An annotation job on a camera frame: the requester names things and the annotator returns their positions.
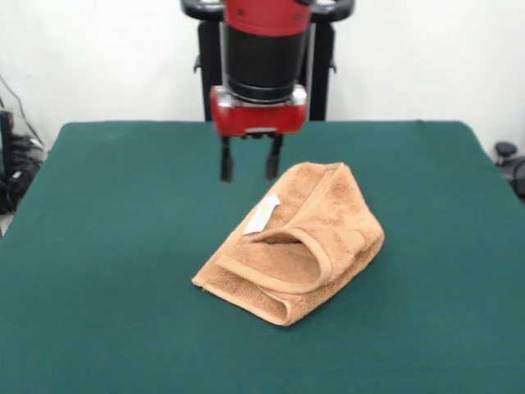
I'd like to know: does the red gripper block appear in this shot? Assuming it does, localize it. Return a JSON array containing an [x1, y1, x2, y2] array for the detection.
[[209, 90, 308, 183]]

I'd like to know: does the tan terry towel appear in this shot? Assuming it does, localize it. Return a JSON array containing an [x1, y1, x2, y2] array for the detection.
[[191, 162, 386, 328]]

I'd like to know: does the dark green table cloth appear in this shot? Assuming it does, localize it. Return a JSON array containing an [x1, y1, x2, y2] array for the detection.
[[0, 120, 525, 394]]

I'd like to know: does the black equipment box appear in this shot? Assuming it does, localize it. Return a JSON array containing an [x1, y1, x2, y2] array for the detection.
[[0, 108, 47, 215]]

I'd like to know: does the grey black office chair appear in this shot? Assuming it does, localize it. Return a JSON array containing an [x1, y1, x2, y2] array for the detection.
[[494, 141, 525, 205]]

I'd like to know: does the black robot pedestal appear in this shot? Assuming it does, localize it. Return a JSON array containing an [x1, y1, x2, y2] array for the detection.
[[180, 0, 354, 122]]

